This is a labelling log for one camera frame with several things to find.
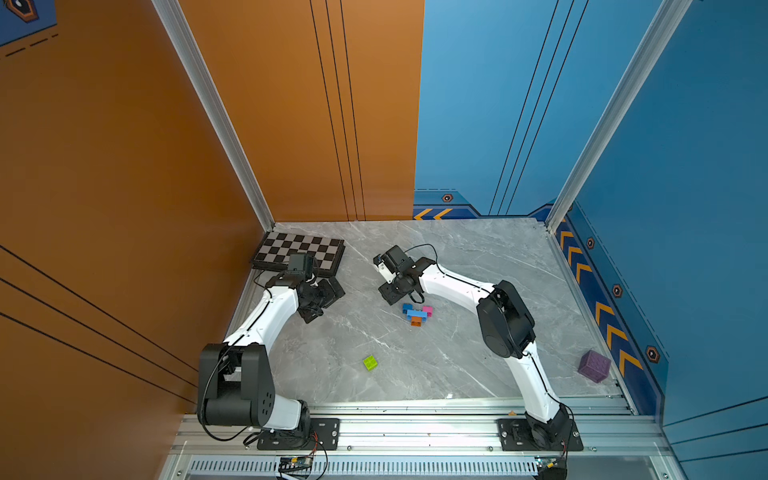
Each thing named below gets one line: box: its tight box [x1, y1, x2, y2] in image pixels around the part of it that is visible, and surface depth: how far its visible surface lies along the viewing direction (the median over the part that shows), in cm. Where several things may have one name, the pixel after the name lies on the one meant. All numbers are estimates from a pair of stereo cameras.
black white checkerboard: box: [252, 232, 346, 277], surface depth 111 cm
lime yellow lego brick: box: [363, 355, 379, 371], surface depth 85 cm
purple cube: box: [578, 350, 611, 383], surface depth 81 cm
